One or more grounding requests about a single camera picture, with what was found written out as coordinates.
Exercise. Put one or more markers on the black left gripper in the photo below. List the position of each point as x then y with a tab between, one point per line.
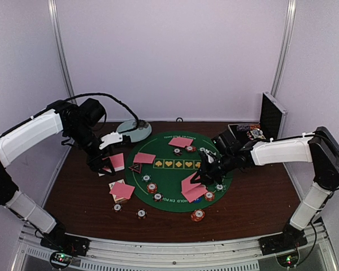
95	165

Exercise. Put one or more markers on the aluminium front rail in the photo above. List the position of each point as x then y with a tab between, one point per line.
237	254

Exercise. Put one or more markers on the round green poker mat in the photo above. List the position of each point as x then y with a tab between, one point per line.
168	170

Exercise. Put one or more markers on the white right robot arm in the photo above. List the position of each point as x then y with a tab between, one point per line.
318	148

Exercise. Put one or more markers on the single brown chip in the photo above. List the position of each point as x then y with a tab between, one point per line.
117	207

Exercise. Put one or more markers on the left aluminium frame post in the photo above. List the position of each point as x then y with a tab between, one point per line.
54	17

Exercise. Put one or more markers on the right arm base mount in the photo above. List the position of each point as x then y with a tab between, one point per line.
284	241

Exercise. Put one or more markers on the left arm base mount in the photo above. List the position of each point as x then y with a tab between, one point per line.
59	240

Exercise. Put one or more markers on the black triangular dealer button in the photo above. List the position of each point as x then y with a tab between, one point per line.
136	167

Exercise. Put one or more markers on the right aluminium frame post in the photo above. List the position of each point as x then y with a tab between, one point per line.
285	45

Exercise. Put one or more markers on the brown chips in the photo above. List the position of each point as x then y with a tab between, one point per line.
177	151
158	197

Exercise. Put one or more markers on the red-backed cards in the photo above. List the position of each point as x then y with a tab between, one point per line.
122	190
144	158
194	194
181	142

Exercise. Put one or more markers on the small red chip stack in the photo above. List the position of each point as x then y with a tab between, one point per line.
190	148

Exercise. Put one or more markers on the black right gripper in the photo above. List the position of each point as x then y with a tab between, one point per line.
204	169

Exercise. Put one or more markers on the red poker chip stack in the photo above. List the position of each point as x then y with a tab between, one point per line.
197	215

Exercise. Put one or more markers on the red chips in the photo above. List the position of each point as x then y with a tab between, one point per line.
209	196
152	188

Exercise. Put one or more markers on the loose red-backed cards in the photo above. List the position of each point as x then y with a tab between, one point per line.
122	190

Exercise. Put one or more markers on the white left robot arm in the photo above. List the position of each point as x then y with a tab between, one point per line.
75	123

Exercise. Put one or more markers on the single red-backed playing card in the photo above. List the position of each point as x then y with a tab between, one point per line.
186	185

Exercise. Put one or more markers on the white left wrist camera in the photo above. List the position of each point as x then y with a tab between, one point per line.
114	138

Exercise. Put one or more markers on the playing card box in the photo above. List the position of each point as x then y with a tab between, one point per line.
118	185

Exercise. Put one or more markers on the light blue flower plate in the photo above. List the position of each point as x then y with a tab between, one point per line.
139	134

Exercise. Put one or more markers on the aluminium frame post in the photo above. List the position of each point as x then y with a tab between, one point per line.
285	45
54	17

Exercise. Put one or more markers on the brown poker chip stack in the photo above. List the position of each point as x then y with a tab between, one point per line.
141	214

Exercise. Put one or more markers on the aluminium poker case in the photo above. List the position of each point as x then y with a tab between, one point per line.
270	124

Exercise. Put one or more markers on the red-backed playing card deck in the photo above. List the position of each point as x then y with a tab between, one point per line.
117	161

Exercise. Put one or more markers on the blue small blind button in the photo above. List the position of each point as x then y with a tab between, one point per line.
197	200

